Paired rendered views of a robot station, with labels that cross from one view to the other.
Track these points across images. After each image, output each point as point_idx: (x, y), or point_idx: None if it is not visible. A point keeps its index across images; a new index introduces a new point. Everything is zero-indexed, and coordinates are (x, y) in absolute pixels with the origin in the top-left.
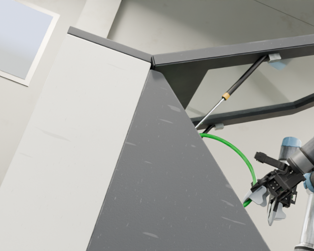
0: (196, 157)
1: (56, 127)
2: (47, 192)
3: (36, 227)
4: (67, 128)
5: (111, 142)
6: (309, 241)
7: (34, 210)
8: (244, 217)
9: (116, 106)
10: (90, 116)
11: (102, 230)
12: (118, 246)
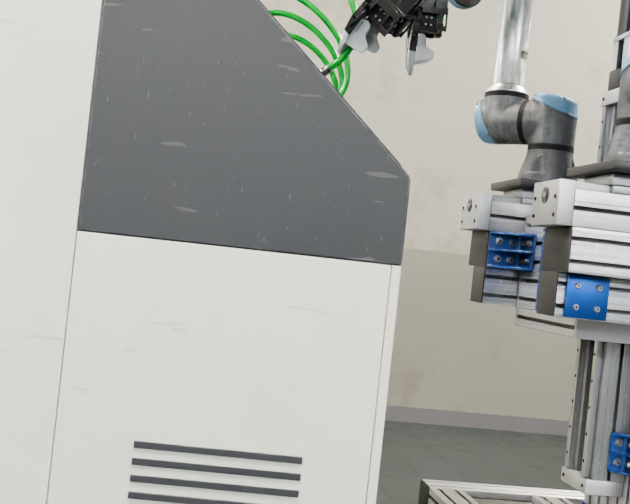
0: (225, 2)
1: None
2: (0, 113)
3: None
4: (5, 1)
5: (82, 9)
6: (505, 80)
7: None
8: (320, 85)
9: None
10: None
11: (98, 152)
12: (128, 171)
